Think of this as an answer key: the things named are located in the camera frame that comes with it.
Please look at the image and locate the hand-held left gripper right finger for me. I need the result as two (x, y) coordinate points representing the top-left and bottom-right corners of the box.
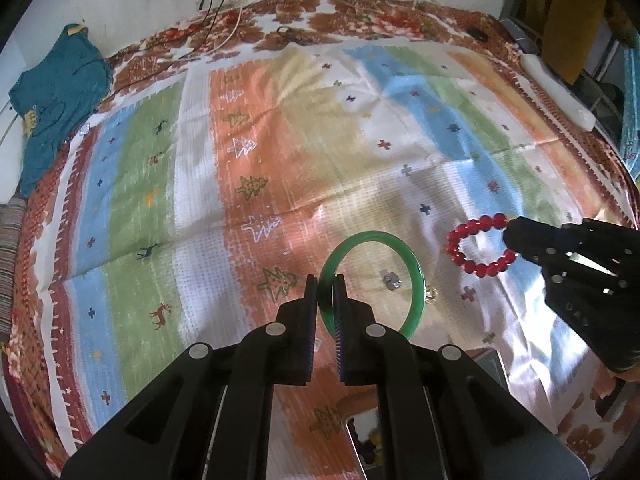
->
(332, 274), (591, 480)

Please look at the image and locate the striped colourful cloth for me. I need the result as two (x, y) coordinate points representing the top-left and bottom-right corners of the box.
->
(47, 42), (631, 480)

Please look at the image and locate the mustard hanging garment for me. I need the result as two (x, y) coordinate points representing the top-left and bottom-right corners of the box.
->
(529, 0), (612, 86)

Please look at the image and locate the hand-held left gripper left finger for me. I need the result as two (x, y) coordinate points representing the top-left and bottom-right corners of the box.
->
(60, 274), (321, 480)

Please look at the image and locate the teal shirt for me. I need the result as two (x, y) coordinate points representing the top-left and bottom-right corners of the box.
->
(9, 22), (115, 198)

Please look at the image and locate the white rolled cloth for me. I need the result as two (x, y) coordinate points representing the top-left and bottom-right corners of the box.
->
(520, 52), (597, 131)

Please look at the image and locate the white decorated bed board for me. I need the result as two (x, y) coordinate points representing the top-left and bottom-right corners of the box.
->
(0, 95), (31, 202)

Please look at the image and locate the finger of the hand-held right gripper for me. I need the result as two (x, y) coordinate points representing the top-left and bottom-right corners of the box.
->
(502, 216), (640, 262)
(504, 240), (617, 297)

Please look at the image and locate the grey striped pillow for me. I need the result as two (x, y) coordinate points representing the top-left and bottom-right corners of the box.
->
(0, 197), (26, 333)

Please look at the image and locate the red bead bracelet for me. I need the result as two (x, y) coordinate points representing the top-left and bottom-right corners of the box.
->
(445, 212), (518, 279)

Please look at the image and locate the green jade bangle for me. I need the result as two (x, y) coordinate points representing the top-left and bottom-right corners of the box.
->
(320, 230), (427, 340)

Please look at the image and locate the silver metal tin box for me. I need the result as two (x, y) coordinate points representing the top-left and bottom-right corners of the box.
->
(345, 346), (511, 480)

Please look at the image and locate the dark multicolour bead bracelet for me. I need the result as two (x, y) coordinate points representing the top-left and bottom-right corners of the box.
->
(350, 417), (381, 462)

